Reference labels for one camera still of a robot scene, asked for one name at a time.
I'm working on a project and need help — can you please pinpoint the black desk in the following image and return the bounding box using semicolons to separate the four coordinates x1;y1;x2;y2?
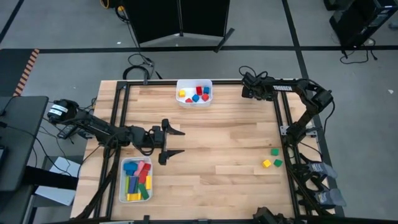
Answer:
0;95;50;192

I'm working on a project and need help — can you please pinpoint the black coiled floor cable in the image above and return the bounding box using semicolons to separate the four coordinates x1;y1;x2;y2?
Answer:
123;52;163;81

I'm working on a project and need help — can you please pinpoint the black cable bundle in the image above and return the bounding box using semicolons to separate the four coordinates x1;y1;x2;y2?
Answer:
287;146;330;215
76;146;121;219

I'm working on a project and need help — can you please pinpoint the orange black hazard tape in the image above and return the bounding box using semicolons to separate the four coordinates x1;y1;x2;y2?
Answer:
12;49;40;97

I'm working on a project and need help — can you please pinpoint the white bin with label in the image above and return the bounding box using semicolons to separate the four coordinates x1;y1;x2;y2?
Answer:
175;79;214;108

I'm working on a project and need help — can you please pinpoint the black power adapter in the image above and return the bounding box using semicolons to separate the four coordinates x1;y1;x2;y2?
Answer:
57;124;77;139

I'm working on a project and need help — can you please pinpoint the black folding partition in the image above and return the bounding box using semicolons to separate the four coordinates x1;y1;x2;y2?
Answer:
123;0;236;53

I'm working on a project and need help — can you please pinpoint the white plastic bin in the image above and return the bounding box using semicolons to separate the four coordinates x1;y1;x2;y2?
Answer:
119;156;155;203

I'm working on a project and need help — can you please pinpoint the black bulky object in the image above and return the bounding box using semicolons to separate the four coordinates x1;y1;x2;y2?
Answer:
252;206;300;224

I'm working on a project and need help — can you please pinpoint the black equipment cart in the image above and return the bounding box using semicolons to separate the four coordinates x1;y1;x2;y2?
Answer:
323;0;398;50

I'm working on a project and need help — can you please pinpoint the dark green long block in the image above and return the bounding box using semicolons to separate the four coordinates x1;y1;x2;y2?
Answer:
138;183;150;200

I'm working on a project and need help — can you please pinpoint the grey translucent bag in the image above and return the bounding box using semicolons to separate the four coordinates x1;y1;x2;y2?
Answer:
309;161;338;180
313;188;347;208

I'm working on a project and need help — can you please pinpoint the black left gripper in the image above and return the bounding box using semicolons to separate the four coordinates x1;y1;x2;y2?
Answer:
130;118;186;166

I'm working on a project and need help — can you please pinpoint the black aluminium table frame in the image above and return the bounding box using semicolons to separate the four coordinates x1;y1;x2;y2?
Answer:
93;79;302;220

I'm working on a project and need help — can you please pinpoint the white panel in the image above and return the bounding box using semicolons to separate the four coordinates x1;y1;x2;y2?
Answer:
34;156;82;207

